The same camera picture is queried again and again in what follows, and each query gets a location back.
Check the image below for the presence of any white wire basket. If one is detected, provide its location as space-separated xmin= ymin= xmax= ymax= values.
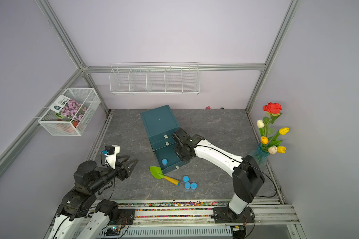
xmin=38 ymin=88 xmax=101 ymax=136

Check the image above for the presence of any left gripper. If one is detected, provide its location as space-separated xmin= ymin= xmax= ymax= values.
xmin=90 ymin=154 xmax=139 ymax=192

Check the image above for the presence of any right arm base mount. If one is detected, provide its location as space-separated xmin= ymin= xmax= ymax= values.
xmin=211 ymin=207 xmax=255 ymax=224

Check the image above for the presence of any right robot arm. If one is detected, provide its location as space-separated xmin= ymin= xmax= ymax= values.
xmin=172 ymin=128 xmax=265 ymax=215

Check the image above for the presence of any white wire wall shelf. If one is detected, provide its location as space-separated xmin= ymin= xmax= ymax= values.
xmin=109 ymin=62 xmax=200 ymax=95

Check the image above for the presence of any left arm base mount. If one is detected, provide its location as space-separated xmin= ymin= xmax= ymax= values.
xmin=91 ymin=200 xmax=135 ymax=226

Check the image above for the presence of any teal glass vase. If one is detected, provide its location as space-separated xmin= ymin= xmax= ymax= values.
xmin=249 ymin=143 xmax=270 ymax=166

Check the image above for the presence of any teal bottom drawer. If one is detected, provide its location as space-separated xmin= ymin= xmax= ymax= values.
xmin=154 ymin=144 xmax=185 ymax=174

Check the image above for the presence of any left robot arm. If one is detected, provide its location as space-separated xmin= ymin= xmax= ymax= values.
xmin=48 ymin=155 xmax=138 ymax=239

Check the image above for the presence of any green trowel yellow handle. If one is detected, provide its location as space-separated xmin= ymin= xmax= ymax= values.
xmin=150 ymin=166 xmax=180 ymax=185

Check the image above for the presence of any teal drawer cabinet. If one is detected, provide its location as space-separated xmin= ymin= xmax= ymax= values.
xmin=141 ymin=105 xmax=180 ymax=151

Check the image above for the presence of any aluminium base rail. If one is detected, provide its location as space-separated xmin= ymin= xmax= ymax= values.
xmin=72 ymin=199 xmax=305 ymax=239

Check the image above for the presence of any artificial flower bouquet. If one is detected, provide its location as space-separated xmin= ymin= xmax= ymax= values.
xmin=256 ymin=102 xmax=290 ymax=157

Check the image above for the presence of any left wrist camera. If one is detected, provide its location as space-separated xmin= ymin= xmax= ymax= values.
xmin=101 ymin=145 xmax=120 ymax=169

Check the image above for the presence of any purple flower seed packet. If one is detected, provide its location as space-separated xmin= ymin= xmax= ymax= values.
xmin=49 ymin=95 xmax=88 ymax=123

